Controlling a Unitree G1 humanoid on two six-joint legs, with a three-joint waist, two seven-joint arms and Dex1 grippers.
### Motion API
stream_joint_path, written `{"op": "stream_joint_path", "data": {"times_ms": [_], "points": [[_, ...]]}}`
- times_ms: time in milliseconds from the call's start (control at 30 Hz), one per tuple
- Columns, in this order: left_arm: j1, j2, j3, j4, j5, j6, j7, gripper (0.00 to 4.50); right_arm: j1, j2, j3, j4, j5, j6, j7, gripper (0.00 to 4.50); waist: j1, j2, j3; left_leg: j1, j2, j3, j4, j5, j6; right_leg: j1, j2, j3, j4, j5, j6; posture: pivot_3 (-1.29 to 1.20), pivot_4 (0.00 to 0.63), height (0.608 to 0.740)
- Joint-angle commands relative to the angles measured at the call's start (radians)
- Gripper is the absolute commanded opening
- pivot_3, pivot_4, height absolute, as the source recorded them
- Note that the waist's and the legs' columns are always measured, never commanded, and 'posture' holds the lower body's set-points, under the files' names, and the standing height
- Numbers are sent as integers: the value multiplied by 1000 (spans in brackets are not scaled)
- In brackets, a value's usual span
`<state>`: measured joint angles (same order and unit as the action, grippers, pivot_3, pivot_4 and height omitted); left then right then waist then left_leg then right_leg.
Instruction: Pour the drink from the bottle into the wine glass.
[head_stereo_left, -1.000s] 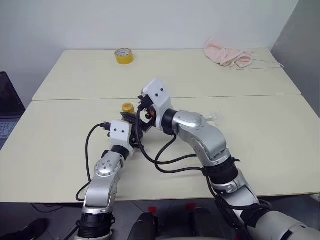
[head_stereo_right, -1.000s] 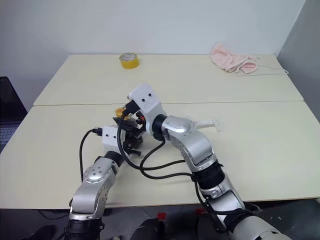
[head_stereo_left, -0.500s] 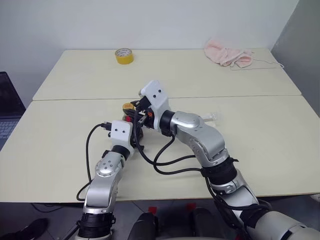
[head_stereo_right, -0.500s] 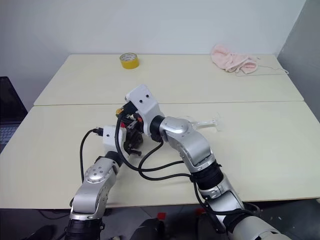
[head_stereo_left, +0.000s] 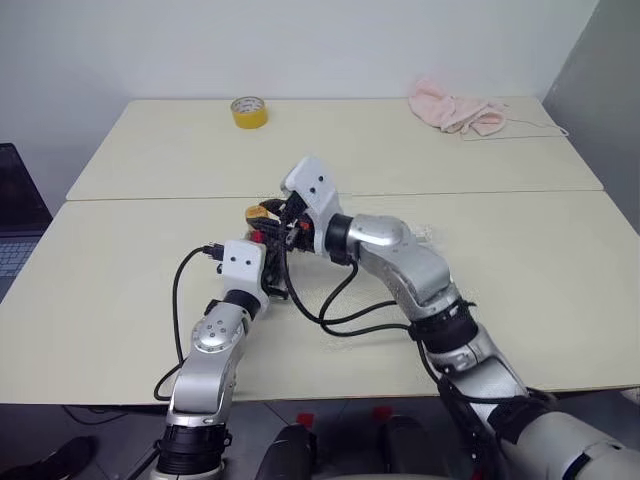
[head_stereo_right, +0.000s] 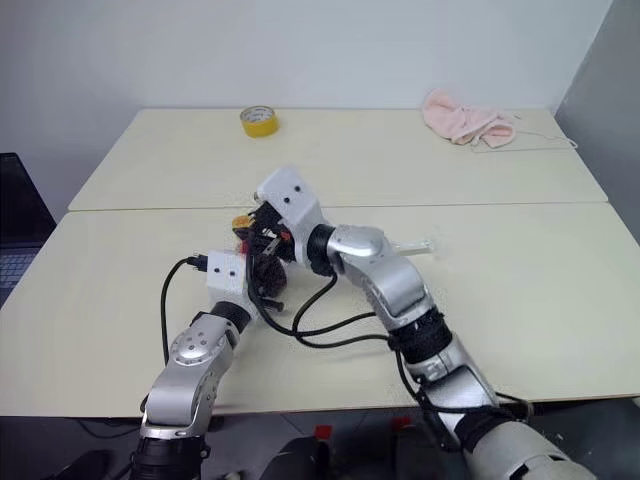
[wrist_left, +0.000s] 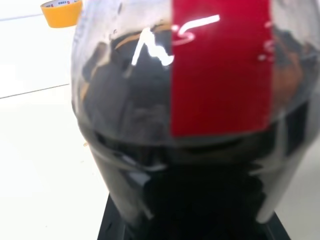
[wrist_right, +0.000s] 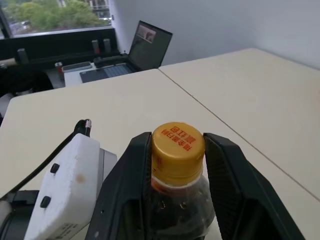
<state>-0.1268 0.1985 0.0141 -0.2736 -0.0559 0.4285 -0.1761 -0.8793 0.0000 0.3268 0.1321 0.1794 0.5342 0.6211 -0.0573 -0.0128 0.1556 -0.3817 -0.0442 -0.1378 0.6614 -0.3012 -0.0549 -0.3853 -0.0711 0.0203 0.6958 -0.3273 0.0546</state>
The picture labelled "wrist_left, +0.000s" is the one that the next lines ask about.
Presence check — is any yellow tape roll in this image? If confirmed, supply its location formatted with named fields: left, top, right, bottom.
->
left=40, top=0, right=83, bottom=29

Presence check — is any clear bottle with red label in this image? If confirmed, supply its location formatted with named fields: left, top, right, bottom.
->
left=69, top=0, right=320, bottom=240

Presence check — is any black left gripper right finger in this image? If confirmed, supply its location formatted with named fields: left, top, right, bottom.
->
left=256, top=211, right=289, bottom=240

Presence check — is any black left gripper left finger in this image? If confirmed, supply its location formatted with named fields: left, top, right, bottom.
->
left=96, top=195, right=136, bottom=240

